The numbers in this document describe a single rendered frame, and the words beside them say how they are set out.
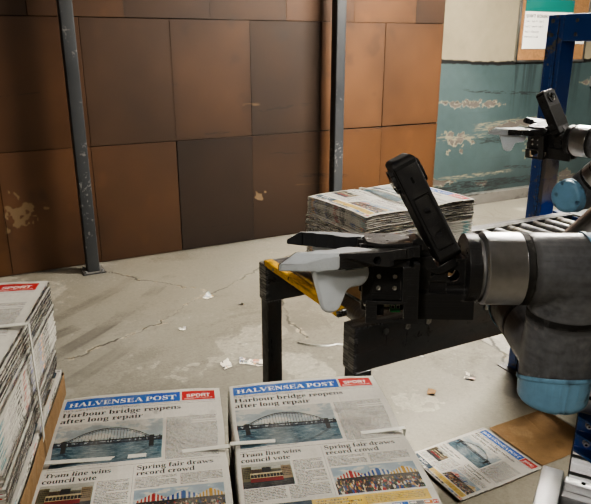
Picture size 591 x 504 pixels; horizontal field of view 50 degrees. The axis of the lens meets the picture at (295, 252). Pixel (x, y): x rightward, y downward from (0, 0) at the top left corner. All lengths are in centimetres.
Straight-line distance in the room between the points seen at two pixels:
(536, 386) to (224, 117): 406
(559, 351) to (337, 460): 44
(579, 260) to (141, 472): 68
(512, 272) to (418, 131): 489
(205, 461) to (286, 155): 398
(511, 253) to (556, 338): 10
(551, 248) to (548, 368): 13
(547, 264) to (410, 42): 478
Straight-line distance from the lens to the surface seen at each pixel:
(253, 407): 114
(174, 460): 103
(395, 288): 64
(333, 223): 170
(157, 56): 445
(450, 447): 251
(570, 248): 67
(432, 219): 63
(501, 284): 65
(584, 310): 68
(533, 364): 71
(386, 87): 526
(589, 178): 149
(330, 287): 59
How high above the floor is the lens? 143
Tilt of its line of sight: 18 degrees down
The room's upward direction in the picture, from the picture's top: straight up
